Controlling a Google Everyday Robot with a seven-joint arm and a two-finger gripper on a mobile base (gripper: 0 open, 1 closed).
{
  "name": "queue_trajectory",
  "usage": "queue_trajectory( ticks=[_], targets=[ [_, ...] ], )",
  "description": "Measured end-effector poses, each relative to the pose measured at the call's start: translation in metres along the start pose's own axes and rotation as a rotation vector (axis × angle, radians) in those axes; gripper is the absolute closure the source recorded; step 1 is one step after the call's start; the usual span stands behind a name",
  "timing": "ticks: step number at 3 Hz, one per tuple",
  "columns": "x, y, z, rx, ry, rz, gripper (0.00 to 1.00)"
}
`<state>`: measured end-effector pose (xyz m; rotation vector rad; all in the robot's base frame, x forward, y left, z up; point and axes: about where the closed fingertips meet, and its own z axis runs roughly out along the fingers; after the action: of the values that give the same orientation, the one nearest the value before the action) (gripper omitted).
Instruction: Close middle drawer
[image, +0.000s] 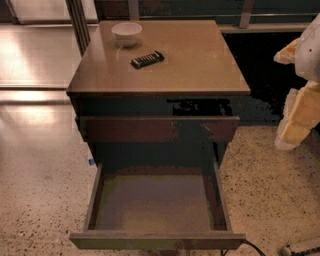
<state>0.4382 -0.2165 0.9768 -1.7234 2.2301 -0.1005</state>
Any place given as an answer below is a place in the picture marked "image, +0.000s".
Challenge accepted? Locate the white ceramic bowl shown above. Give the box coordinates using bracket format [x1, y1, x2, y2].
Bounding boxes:
[111, 22, 142, 47]

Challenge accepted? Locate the blue tape piece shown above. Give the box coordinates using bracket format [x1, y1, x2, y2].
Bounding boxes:
[88, 159, 95, 165]

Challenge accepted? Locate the black floor cable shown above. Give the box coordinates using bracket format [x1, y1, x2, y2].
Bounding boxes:
[221, 240, 267, 256]

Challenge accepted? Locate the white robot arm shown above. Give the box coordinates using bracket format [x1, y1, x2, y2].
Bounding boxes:
[273, 14, 320, 150]

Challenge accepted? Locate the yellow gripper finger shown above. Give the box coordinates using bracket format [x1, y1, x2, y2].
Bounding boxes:
[274, 81, 320, 150]
[273, 39, 299, 65]

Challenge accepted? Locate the metal window railing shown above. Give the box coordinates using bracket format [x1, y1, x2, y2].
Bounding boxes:
[93, 0, 320, 33]

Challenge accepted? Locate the white power strip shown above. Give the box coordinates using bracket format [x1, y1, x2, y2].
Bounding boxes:
[279, 237, 320, 256]

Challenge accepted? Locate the brown wooden drawer cabinet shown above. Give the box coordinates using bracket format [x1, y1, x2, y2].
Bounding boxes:
[67, 21, 250, 173]

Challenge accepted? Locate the wooden drawer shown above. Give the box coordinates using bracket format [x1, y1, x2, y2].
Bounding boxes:
[70, 162, 246, 251]
[77, 116, 240, 143]

